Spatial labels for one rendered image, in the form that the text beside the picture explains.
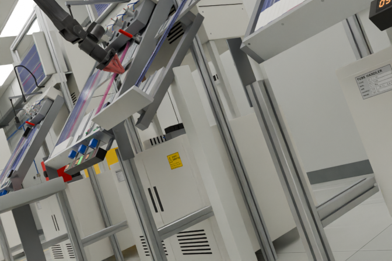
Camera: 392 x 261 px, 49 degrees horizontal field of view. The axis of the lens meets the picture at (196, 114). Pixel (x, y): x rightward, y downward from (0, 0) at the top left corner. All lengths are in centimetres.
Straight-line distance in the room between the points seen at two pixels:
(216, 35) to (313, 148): 163
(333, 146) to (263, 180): 139
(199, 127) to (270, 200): 73
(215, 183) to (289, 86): 213
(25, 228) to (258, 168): 99
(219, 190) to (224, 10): 105
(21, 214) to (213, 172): 68
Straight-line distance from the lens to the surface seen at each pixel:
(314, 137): 337
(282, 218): 202
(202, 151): 136
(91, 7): 246
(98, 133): 162
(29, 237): 162
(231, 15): 217
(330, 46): 316
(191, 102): 137
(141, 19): 188
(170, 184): 189
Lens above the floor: 53
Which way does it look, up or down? 5 degrees up
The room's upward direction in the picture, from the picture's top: 19 degrees counter-clockwise
